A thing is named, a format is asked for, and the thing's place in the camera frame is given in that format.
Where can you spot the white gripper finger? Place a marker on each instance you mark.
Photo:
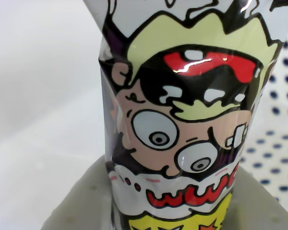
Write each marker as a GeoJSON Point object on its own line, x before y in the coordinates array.
{"type": "Point", "coordinates": [86, 198]}
{"type": "Point", "coordinates": [256, 206]}

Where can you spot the purple cartoon candy stick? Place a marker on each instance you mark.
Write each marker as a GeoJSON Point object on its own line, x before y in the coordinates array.
{"type": "Point", "coordinates": [182, 119]}

